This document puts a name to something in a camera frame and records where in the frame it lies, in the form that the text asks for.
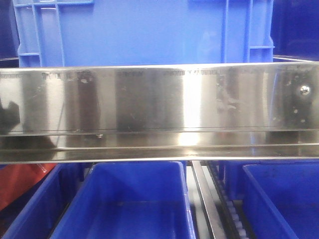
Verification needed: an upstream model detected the blue middle shelf bin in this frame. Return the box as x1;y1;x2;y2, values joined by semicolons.
51;161;195;239

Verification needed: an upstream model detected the blue shelf bin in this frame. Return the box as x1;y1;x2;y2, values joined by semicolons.
0;163;84;239
51;161;195;239
224;160;319;239

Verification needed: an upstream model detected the blue right shelf bin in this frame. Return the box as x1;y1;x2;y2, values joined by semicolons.
224;160;319;239

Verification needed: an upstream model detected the shelf screw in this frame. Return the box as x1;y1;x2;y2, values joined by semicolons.
300;85;312;96

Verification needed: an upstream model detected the blue left shelf bin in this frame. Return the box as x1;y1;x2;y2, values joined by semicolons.
0;163;84;239

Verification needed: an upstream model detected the metal roller track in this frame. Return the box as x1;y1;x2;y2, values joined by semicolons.
187;160;256;239

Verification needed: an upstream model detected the light blue upper crate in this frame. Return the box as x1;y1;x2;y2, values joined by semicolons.
13;0;274;67

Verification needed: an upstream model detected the red bag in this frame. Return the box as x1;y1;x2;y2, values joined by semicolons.
0;163;56;209

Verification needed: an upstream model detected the stainless steel shelf rail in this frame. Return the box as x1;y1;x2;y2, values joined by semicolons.
0;61;319;164

